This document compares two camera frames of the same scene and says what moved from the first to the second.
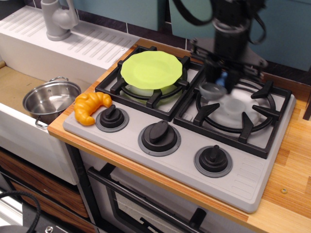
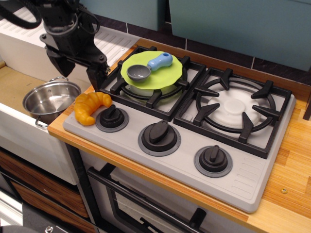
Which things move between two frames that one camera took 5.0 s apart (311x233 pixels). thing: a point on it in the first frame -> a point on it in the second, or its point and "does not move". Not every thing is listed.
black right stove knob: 213,161 does not move
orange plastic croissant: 85,103 does not move
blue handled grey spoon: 214,90 -> 139,73
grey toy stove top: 165,118 does not move
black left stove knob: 112,120 does not move
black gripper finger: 233,77 -> 97,74
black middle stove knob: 159,140 does not move
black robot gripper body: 228,58 -> 67,35
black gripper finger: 212,71 -> 64,64
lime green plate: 151,70 does not move
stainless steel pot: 47,101 does not move
